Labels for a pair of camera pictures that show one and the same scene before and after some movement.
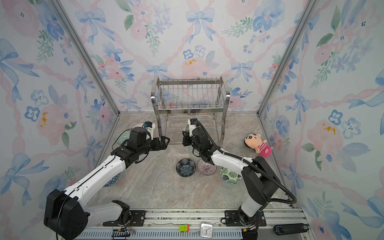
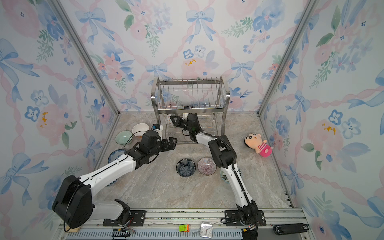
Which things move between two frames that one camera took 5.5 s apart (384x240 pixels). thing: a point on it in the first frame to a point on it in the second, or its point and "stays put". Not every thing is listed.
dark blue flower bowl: (185, 167) stays put
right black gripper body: (189, 142) to (187, 128)
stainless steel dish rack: (177, 99) stays put
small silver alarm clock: (206, 230) stays put
